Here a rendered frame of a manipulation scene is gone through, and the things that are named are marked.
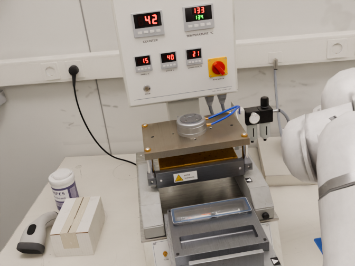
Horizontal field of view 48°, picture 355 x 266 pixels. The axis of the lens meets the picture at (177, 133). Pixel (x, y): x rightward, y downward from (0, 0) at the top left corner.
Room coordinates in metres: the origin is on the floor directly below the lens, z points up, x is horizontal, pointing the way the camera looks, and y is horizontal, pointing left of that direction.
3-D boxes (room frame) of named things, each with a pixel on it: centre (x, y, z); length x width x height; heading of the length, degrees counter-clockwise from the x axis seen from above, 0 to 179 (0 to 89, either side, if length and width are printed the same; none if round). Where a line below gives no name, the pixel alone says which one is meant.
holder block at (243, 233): (0.72, -0.06, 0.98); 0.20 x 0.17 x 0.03; 94
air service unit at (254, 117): (1.12, -0.25, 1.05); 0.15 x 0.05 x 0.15; 94
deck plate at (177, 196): (1.01, -0.04, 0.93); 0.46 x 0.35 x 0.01; 4
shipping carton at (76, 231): (1.04, 0.35, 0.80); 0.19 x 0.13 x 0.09; 172
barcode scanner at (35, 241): (1.05, 0.48, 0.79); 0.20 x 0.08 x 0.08; 172
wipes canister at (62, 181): (1.20, 0.42, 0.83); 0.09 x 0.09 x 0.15
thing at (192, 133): (1.01, -0.06, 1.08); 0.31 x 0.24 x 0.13; 94
